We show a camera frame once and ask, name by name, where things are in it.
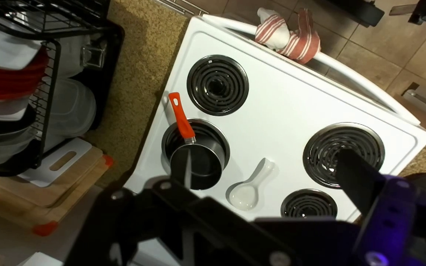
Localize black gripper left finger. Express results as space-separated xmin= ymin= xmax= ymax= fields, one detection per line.
xmin=64 ymin=176 xmax=274 ymax=266

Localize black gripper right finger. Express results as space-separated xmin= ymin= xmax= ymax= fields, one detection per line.
xmin=336 ymin=148 xmax=426 ymax=266

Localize black pot on stove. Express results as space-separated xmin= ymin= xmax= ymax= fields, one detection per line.
xmin=164 ymin=90 xmax=228 ymax=192

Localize white spoon rest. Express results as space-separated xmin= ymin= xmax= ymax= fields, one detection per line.
xmin=225 ymin=157 xmax=277 ymax=210

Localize small black coil burner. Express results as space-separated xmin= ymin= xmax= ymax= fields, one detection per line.
xmin=280 ymin=188 xmax=339 ymax=222
xmin=185 ymin=53 xmax=250 ymax=118

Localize large black coil burner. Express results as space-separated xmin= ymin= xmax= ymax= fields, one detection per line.
xmin=302 ymin=121 xmax=386 ymax=191
xmin=161 ymin=117 xmax=232 ymax=192

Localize white plastic cutting board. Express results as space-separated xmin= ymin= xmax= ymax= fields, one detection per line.
xmin=18 ymin=136 xmax=95 ymax=189

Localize wooden cutting board orange corners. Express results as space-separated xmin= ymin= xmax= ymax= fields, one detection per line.
xmin=0 ymin=145 xmax=115 ymax=211
xmin=0 ymin=164 xmax=106 ymax=238

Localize clear plastic container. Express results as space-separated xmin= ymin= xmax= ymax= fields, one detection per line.
xmin=41 ymin=77 xmax=99 ymax=154

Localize white electric stove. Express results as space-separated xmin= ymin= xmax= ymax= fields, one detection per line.
xmin=123 ymin=12 xmax=426 ymax=234

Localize black bowl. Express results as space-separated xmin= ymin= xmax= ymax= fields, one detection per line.
xmin=0 ymin=117 xmax=44 ymax=146

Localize white square plate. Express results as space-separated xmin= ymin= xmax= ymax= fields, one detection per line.
xmin=0 ymin=19 xmax=44 ymax=71
xmin=0 ymin=96 xmax=40 ymax=124

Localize red white striped towel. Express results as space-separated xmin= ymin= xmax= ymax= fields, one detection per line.
xmin=253 ymin=6 xmax=322 ymax=67

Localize orange red bowl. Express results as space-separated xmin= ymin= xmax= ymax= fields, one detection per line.
xmin=0 ymin=50 xmax=50 ymax=104

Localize black metal stand foot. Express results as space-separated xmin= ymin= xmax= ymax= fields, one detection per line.
xmin=327 ymin=0 xmax=388 ymax=30

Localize black wire dish rack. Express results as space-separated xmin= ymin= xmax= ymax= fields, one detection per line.
xmin=0 ymin=0 xmax=127 ymax=177

